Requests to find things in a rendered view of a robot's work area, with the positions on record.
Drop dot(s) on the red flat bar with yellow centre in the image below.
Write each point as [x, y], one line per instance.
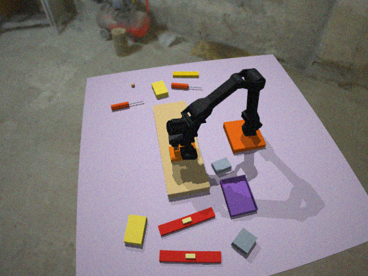
[187, 221]
[190, 256]

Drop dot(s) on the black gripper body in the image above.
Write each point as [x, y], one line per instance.
[189, 152]

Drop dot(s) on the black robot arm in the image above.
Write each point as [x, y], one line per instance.
[202, 108]

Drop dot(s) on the tan wooden panel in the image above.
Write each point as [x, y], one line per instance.
[183, 177]

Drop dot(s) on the purple rectangular tray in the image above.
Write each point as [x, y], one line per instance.
[238, 195]

